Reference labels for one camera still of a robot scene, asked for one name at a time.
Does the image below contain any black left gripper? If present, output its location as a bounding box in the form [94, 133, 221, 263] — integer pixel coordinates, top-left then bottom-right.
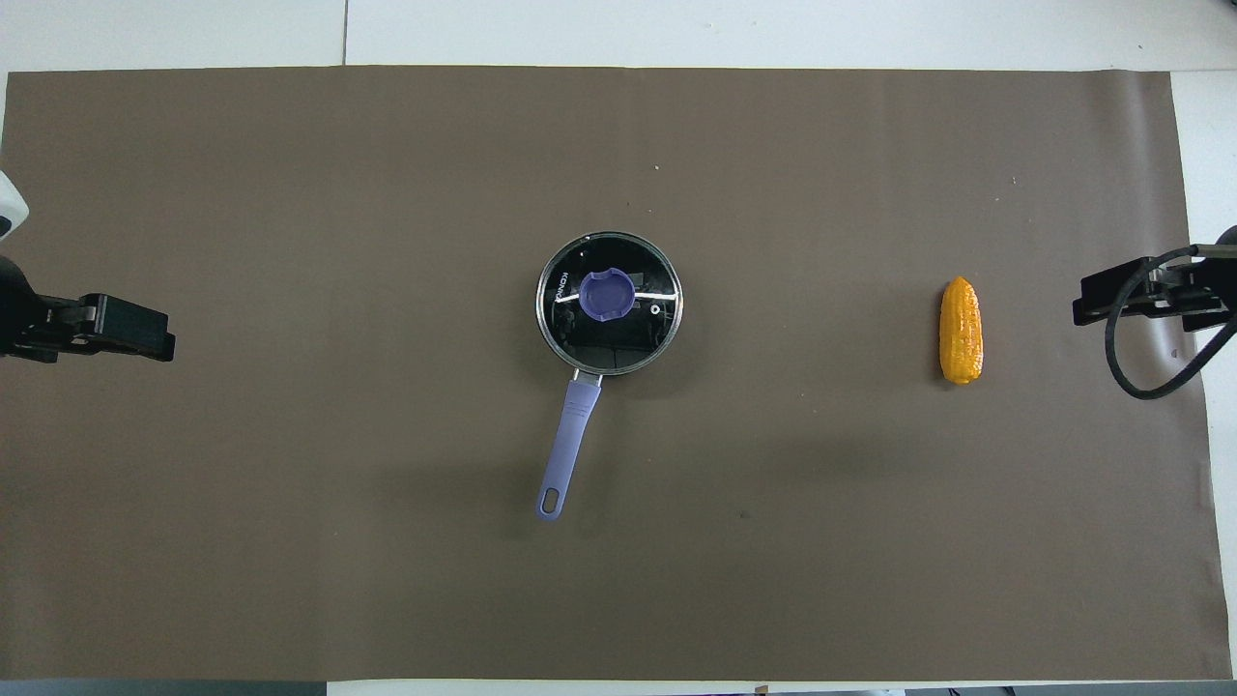
[37, 293, 177, 363]

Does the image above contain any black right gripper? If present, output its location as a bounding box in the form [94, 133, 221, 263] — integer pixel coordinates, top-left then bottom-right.
[1073, 257, 1237, 334]

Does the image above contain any yellow toy corn cob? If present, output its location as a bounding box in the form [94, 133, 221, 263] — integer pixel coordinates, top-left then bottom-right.
[939, 276, 985, 386]

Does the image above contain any glass lid with purple knob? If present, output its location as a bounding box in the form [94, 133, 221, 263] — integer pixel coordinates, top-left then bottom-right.
[536, 232, 683, 376]

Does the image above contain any brown table mat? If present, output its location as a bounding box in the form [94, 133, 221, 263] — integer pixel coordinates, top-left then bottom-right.
[0, 66, 1214, 682]

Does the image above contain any black pot with purple handle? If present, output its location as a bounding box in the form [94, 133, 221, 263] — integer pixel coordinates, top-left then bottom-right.
[534, 230, 685, 523]

